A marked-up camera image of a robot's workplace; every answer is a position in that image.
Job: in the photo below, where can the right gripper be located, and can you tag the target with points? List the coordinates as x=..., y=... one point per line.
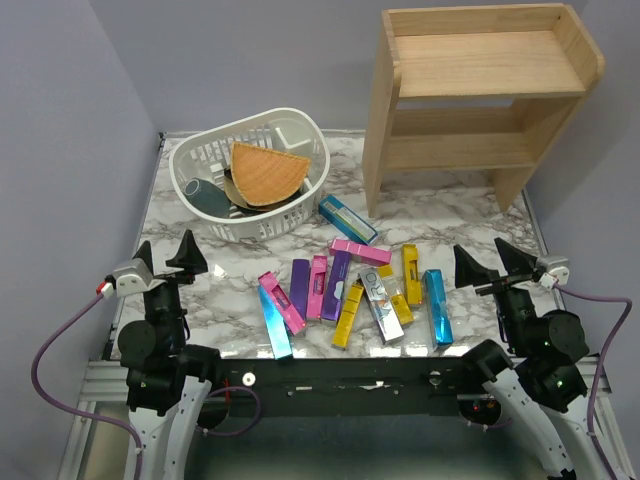
x=517, y=264

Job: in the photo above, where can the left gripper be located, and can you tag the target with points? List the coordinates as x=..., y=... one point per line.
x=189, y=256

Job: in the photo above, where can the pink toothpaste box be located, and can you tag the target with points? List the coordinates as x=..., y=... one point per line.
x=361, y=253
x=318, y=270
x=292, y=319

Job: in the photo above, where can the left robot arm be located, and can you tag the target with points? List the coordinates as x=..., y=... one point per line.
x=167, y=378

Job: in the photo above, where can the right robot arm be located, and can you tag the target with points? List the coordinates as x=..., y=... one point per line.
x=533, y=372

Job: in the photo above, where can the wooden two-tier shelf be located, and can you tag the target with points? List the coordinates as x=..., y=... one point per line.
x=487, y=88

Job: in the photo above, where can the dark teal cup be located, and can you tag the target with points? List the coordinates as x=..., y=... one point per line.
x=207, y=198

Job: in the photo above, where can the metallic blue toothpaste box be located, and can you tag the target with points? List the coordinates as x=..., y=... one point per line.
x=275, y=326
x=436, y=293

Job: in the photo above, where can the yellow toothpaste box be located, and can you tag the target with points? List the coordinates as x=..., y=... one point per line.
x=399, y=303
x=413, y=289
x=347, y=316

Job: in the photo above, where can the silver toothpaste box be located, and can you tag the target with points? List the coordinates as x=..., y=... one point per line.
x=381, y=306

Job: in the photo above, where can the white plastic basket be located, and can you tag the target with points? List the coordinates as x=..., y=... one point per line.
x=206, y=155

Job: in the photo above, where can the blue green toothpaste box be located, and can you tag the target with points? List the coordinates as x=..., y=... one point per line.
x=347, y=221

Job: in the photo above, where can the purple toothpaste box with cloud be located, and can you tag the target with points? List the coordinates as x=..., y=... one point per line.
x=334, y=292

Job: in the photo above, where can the black base bar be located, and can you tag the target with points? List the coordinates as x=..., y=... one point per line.
x=356, y=387

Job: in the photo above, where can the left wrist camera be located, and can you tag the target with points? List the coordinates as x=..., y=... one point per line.
x=130, y=278

